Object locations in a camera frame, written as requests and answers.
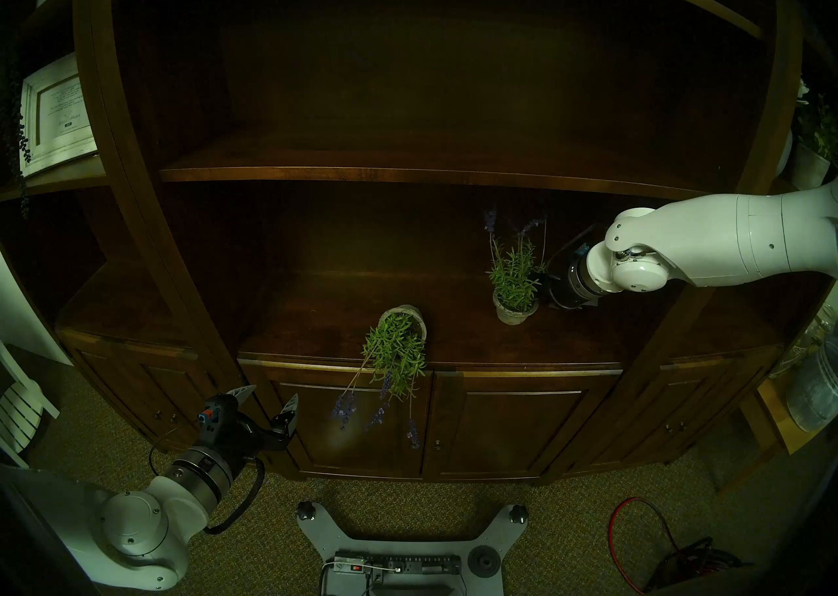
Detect braided right arm cable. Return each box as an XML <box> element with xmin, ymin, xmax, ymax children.
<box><xmin>552</xmin><ymin>222</ymin><xmax>608</xmax><ymax>268</ymax></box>

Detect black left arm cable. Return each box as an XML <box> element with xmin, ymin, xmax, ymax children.
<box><xmin>203</xmin><ymin>454</ymin><xmax>266</xmax><ymax>533</ymax></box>

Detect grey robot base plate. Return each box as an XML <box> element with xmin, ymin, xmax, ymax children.
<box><xmin>296</xmin><ymin>502</ymin><xmax>528</xmax><ymax>596</ymax></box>

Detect dark trailing plant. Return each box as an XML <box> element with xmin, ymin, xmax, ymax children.
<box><xmin>3</xmin><ymin>45</ymin><xmax>33</xmax><ymax>219</ymax></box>

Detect wooden cabinet door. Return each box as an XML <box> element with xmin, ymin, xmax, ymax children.
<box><xmin>275</xmin><ymin>379</ymin><xmax>426</xmax><ymax>479</ymax></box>
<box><xmin>429</xmin><ymin>375</ymin><xmax>590</xmax><ymax>481</ymax></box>

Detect clear vase with twigs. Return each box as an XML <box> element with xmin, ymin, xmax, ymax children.
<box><xmin>769</xmin><ymin>303</ymin><xmax>838</xmax><ymax>379</ymax></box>

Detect light wooden side table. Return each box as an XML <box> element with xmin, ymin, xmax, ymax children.
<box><xmin>717</xmin><ymin>379</ymin><xmax>826</xmax><ymax>494</ymax></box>

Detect black and red cable coil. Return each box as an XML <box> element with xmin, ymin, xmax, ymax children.
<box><xmin>645</xmin><ymin>536</ymin><xmax>744</xmax><ymax>596</ymax></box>

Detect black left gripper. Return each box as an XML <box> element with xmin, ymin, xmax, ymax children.
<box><xmin>221</xmin><ymin>385</ymin><xmax>301</xmax><ymax>458</ymax></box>

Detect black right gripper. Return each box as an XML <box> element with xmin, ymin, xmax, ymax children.
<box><xmin>541</xmin><ymin>261</ymin><xmax>578</xmax><ymax>311</ymax></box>

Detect white framed certificate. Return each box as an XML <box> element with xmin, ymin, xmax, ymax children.
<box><xmin>20</xmin><ymin>53</ymin><xmax>99</xmax><ymax>178</ymax></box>

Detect white slatted wooden chair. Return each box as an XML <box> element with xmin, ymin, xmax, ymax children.
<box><xmin>0</xmin><ymin>339</ymin><xmax>61</xmax><ymax>471</ymax></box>

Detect black power strip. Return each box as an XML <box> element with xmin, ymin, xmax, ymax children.
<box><xmin>334</xmin><ymin>552</ymin><xmax>462</xmax><ymax>576</ymax></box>

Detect black round disk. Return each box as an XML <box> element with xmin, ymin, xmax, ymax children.
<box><xmin>468</xmin><ymin>546</ymin><xmax>501</xmax><ymax>579</ymax></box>

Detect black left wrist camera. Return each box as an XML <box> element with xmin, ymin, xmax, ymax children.
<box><xmin>198</xmin><ymin>397</ymin><xmax>236</xmax><ymax>436</ymax></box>

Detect dark wooden shelf cabinet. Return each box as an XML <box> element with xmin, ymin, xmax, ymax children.
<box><xmin>0</xmin><ymin>0</ymin><xmax>838</xmax><ymax>487</ymax></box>

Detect green plant in white pot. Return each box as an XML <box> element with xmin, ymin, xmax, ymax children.
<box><xmin>789</xmin><ymin>81</ymin><xmax>838</xmax><ymax>191</ymax></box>

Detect fake lavender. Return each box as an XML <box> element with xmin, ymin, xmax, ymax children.
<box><xmin>331</xmin><ymin>304</ymin><xmax>431</xmax><ymax>450</ymax></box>
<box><xmin>483</xmin><ymin>208</ymin><xmax>549</xmax><ymax>326</ymax></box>

